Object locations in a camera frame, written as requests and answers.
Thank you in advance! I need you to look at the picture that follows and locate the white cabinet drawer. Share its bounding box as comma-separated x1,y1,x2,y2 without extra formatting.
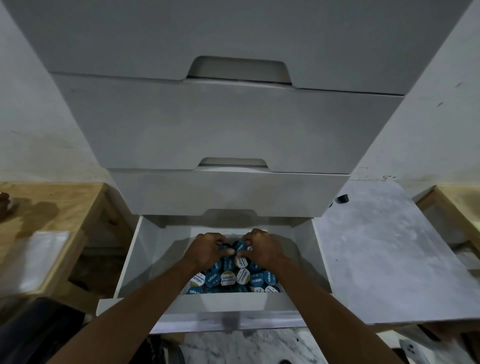
50,72,405,175
109,167,351,219
95,215,335,335
2,0,474,96

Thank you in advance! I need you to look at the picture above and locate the pile of blue coffee capsules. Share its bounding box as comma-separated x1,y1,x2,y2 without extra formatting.
185,241,283,295

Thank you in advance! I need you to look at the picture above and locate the light wooden frame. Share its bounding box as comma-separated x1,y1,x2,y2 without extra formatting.
412,184,480,269

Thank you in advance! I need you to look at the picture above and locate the black bag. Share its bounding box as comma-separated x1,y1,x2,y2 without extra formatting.
0,297,88,364

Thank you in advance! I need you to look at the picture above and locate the person's left hand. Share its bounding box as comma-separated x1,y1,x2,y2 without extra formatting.
182,232,232,273

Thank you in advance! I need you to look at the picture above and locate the white gadget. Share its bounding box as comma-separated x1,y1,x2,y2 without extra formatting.
398,338,425,364

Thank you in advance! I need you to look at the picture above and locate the person's right forearm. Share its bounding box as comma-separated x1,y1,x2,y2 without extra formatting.
268,258,405,364

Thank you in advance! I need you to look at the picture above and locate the person's left forearm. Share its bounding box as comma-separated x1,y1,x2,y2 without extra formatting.
48,258,208,364

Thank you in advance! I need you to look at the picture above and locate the person's right hand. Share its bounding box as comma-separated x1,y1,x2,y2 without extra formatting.
238,228,290,271

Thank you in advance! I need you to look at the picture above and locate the light wooden table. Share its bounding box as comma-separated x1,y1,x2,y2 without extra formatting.
0,181,114,314

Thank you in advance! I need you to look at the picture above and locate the grey marble-look board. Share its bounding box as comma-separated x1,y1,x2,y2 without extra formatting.
313,179,480,326

